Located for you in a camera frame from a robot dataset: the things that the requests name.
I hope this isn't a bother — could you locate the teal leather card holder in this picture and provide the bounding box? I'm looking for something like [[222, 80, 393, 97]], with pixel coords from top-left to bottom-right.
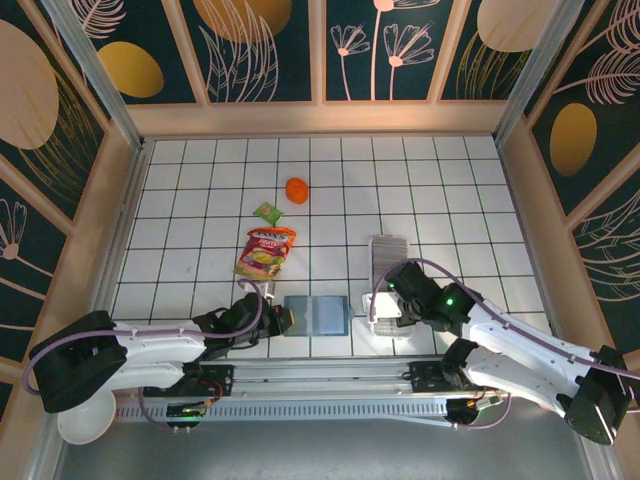
[[282, 294, 357, 338]]

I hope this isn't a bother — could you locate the white slotted card tray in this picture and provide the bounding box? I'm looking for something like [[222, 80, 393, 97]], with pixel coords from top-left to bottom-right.
[[366, 234, 417, 341]]

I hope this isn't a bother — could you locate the stack of credit cards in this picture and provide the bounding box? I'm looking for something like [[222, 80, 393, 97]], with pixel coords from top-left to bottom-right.
[[372, 237, 409, 267]]

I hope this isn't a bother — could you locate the colourful fruit candy bag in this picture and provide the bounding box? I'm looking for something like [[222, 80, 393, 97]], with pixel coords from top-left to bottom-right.
[[233, 227, 297, 280]]

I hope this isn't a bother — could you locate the small green snack packet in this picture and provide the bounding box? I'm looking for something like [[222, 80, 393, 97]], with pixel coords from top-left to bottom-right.
[[252, 201, 285, 225]]

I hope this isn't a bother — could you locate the orange fruit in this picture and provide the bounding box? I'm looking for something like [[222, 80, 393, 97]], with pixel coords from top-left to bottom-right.
[[285, 177, 309, 205]]

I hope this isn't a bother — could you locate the white bowl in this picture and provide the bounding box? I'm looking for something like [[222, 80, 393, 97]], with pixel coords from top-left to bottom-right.
[[56, 389, 116, 445]]

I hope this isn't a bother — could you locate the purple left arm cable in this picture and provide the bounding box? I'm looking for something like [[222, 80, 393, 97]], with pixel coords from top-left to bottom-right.
[[24, 279, 265, 399]]

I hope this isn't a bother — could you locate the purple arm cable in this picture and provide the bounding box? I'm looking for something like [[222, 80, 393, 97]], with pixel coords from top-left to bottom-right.
[[368, 258, 640, 384], [24, 279, 265, 399]]

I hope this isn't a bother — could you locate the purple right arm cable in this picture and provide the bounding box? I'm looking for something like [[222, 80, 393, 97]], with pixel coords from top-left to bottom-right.
[[368, 258, 640, 384]]

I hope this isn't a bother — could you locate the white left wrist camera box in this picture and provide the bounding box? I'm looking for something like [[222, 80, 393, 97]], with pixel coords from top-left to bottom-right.
[[239, 279, 277, 301]]

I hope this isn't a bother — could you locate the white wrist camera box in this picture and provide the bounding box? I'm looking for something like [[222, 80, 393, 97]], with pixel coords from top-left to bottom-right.
[[361, 291, 402, 322], [239, 279, 277, 301]]

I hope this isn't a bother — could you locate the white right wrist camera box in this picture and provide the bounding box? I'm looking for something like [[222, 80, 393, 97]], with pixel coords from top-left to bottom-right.
[[361, 291, 402, 322]]

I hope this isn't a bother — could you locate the aluminium linear rail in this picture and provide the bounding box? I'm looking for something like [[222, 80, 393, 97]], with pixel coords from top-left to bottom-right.
[[199, 357, 451, 399]]

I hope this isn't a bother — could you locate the white slotted cable duct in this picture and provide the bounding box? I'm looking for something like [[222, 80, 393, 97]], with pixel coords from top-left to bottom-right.
[[115, 397, 501, 427]]

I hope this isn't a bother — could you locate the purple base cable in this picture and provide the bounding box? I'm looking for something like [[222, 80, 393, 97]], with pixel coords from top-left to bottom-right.
[[138, 393, 174, 432], [452, 393, 512, 431]]

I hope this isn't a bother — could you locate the wall panel with leaf outlines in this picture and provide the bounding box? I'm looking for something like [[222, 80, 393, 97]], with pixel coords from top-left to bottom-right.
[[572, 187, 640, 356]]

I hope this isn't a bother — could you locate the wall panel with single flower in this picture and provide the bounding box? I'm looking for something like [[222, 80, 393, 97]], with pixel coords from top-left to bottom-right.
[[0, 179, 69, 361]]

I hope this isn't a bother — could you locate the wall panel with feather drawing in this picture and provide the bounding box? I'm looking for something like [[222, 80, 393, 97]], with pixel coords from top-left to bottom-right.
[[524, 0, 640, 216]]

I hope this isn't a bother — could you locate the wall panel with flower drawings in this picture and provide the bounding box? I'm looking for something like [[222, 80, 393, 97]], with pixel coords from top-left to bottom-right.
[[325, 0, 459, 101]]

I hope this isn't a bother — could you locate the aluminium frame post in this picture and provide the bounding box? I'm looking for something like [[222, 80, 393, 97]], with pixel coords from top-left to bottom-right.
[[492, 0, 586, 141], [42, 0, 146, 151]]

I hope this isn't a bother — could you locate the wall panel with leaf drawing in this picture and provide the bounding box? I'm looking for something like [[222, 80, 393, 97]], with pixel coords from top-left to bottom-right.
[[179, 0, 314, 104]]

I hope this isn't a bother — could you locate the wall panel with yellow oval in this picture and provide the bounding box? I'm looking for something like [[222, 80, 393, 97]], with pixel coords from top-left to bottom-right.
[[62, 0, 197, 105]]

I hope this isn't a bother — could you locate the wall panel with beige circle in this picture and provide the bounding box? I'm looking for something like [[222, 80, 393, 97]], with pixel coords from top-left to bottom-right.
[[440, 0, 564, 101]]

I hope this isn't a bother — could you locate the wall panel with beige oval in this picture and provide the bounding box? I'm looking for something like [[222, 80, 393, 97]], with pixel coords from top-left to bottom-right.
[[0, 0, 106, 221]]

